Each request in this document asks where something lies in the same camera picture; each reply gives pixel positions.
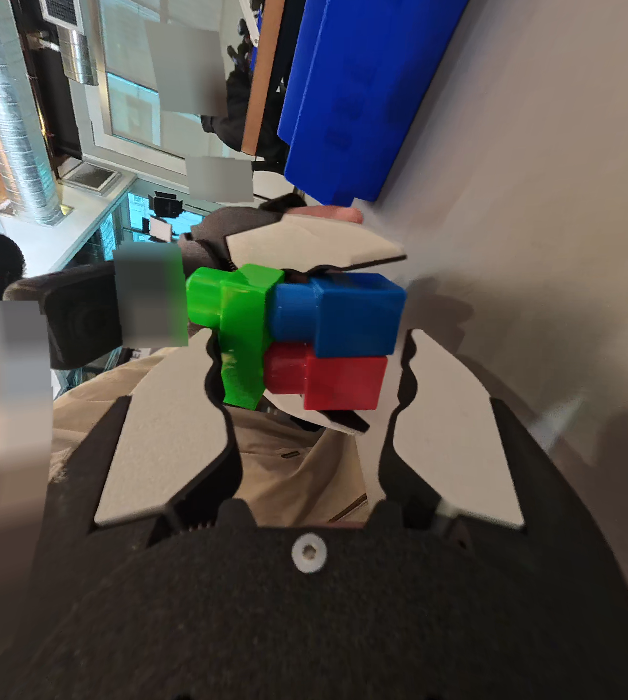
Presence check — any red mega block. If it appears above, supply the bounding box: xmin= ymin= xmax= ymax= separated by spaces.
xmin=264 ymin=343 xmax=390 ymax=413

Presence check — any green mega block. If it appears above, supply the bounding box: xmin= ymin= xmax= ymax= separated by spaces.
xmin=186 ymin=263 xmax=283 ymax=411

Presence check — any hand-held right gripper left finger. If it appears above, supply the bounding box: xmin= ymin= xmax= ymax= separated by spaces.
xmin=93 ymin=326 xmax=239 ymax=527

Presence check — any blue storage bin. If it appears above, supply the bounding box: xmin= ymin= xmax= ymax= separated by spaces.
xmin=278 ymin=0 xmax=470 ymax=206

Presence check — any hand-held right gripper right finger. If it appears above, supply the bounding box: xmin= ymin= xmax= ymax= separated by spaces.
xmin=379 ymin=326 xmax=529 ymax=531

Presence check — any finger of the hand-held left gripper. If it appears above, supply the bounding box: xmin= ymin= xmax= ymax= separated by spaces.
xmin=276 ymin=392 xmax=371 ymax=436
xmin=221 ymin=214 xmax=409 ymax=274

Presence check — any blue mega block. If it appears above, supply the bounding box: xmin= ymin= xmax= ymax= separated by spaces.
xmin=270 ymin=273 xmax=407 ymax=361

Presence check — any person's beige jacket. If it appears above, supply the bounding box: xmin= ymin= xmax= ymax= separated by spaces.
xmin=50 ymin=361 xmax=382 ymax=528

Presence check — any person's left hand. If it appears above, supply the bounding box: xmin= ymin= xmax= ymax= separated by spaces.
xmin=289 ymin=204 xmax=366 ymax=226

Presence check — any wooden table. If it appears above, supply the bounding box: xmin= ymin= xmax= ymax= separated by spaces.
xmin=240 ymin=0 xmax=288 ymax=156

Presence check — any silver ventilation duct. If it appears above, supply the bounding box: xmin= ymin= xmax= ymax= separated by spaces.
xmin=0 ymin=0 xmax=65 ymax=226

